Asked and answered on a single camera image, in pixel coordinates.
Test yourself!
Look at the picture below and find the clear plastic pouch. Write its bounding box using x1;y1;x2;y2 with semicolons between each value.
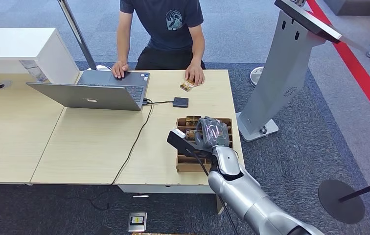
19;60;49;83

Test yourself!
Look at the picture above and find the person's right hand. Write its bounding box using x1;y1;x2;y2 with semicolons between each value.
111;61;131;79

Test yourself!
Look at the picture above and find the black stanchion with round base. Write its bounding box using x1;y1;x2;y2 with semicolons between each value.
318;176;370;224

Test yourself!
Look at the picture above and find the silver floor socket box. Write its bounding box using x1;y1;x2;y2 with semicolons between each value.
127;212;148;233

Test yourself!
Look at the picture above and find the person's left hand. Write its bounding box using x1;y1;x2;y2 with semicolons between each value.
185;61;206;87

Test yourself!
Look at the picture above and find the white round stand base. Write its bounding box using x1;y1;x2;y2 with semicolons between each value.
250;66;265;88

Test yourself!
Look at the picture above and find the long black cable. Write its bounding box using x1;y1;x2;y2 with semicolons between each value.
63;98;155;212

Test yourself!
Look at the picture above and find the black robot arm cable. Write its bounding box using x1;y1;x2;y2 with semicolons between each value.
185;148;239;235

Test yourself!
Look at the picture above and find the autumn path print key card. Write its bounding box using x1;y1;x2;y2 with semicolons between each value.
185;116;202;127

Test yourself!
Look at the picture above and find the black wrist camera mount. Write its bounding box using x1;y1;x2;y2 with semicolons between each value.
166;128;212;159

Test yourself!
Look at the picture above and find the grey laptop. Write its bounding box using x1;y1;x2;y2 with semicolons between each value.
26;70;151;112

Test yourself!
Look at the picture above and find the white cabinet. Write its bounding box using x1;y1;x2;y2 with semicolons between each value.
0;27;81;84

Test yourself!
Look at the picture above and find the wooden slotted card holder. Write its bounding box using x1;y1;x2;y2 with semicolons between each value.
176;116;234;173

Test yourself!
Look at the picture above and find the small black box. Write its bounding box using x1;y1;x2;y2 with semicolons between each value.
173;96;189;109

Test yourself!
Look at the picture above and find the short black cable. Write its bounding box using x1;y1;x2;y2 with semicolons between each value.
142;98;175;106

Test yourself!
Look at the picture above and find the person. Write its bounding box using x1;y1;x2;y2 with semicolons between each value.
111;0;206;88

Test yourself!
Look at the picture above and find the grey kiosk stand with screen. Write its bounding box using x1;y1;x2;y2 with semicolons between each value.
235;0;343;142

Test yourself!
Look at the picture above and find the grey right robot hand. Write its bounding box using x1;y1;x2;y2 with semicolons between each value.
194;117;231;150

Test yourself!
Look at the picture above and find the dark grey platform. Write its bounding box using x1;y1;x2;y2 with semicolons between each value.
323;0;370;16

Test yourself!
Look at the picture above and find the grey pole with white base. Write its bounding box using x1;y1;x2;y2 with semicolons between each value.
57;0;112;72

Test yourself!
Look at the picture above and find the red barrier belt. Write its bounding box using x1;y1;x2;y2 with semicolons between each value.
305;0;370;134

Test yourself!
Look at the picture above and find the small stack of key cards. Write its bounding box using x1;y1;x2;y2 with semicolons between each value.
180;80;195;92

